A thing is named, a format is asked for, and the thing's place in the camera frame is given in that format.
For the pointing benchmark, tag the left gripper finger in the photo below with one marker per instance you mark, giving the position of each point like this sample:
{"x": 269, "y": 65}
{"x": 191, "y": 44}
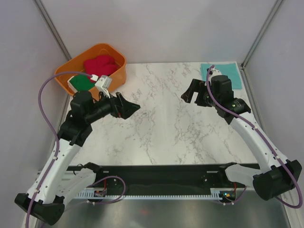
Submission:
{"x": 120, "y": 99}
{"x": 128, "y": 109}

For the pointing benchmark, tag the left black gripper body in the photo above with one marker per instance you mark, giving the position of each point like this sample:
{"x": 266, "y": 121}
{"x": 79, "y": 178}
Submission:
{"x": 115, "y": 110}

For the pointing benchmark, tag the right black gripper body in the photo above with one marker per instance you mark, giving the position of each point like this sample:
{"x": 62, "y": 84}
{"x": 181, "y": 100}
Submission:
{"x": 204, "y": 98}

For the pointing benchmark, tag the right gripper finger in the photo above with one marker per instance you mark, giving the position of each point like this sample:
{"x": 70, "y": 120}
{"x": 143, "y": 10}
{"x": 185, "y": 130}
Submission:
{"x": 195, "y": 86}
{"x": 187, "y": 96}

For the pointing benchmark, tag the red t shirt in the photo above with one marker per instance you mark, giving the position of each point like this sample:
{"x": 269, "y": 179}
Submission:
{"x": 101, "y": 65}

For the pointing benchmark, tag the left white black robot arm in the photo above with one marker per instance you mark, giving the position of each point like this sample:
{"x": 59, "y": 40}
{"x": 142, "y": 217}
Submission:
{"x": 47, "y": 199}

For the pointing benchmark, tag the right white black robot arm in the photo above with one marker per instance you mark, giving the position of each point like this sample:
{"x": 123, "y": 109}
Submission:
{"x": 276, "y": 174}

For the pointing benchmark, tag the teal folded t shirt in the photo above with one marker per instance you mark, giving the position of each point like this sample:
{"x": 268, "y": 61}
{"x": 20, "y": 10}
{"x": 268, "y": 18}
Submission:
{"x": 229, "y": 69}

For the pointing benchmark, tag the green folded t shirt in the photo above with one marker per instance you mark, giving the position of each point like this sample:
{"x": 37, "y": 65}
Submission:
{"x": 82, "y": 83}

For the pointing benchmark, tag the orange plastic basket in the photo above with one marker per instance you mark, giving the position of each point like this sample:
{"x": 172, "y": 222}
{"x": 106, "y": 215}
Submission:
{"x": 75, "y": 66}

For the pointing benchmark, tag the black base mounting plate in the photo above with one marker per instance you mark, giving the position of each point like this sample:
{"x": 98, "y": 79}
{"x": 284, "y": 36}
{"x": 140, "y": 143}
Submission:
{"x": 160, "y": 180}

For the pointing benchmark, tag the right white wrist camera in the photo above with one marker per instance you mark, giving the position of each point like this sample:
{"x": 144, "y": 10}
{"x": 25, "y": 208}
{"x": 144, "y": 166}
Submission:
{"x": 213, "y": 72}

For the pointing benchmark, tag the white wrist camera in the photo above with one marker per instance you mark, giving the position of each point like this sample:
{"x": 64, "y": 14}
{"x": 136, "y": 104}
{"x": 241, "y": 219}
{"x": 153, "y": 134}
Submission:
{"x": 213, "y": 72}
{"x": 103, "y": 84}

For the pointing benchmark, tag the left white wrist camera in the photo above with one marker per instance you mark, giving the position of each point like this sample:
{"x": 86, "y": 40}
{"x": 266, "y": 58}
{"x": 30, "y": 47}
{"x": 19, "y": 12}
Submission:
{"x": 103, "y": 84}

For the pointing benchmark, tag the white slotted cable duct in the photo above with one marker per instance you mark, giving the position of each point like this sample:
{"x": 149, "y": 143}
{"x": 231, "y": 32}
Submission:
{"x": 91, "y": 194}

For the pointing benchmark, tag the right aluminium frame post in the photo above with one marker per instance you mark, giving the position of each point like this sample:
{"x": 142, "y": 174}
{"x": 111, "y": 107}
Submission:
{"x": 270, "y": 17}

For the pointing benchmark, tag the aluminium frame post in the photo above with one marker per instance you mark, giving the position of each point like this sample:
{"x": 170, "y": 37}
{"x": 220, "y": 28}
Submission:
{"x": 47, "y": 19}
{"x": 270, "y": 17}

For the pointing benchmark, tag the left aluminium frame post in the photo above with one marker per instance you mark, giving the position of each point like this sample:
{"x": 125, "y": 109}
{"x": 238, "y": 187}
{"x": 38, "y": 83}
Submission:
{"x": 47, "y": 19}

